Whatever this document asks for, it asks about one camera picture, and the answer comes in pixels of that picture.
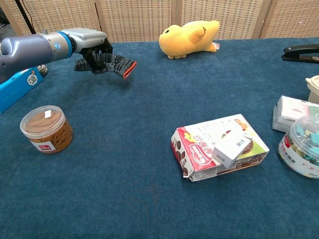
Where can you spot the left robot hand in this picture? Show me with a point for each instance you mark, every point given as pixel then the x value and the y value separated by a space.
pixel 88 39

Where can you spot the grey knit glove orange cuff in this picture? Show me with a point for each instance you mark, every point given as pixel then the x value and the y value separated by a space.
pixel 112 63

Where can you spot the woven wooden folding screen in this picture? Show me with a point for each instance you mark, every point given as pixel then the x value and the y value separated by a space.
pixel 139 17

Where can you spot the black tripod pole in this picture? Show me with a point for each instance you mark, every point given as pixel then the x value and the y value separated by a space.
pixel 25 16

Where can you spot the blue cardboard cookie box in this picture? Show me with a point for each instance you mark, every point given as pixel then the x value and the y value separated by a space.
pixel 17 85

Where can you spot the yellow plush toy animal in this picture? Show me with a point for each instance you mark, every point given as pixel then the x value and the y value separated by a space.
pixel 187 39

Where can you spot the clear jar of rubber bands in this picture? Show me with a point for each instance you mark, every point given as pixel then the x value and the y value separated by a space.
pixel 47 130

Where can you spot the red and white snack box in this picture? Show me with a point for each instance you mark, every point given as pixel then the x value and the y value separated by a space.
pixel 199 152

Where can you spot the small white cardboard box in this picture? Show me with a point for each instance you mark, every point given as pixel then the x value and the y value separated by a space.
pixel 230 149

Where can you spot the black stapler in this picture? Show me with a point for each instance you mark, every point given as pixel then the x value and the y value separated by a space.
pixel 301 52

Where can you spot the white tissue pack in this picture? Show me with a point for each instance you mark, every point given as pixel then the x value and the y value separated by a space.
pixel 289 113

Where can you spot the cream plastic container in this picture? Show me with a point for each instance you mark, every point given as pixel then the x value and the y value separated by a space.
pixel 314 88

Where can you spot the clear jar of binder clips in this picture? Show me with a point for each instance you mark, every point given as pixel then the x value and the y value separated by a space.
pixel 302 147

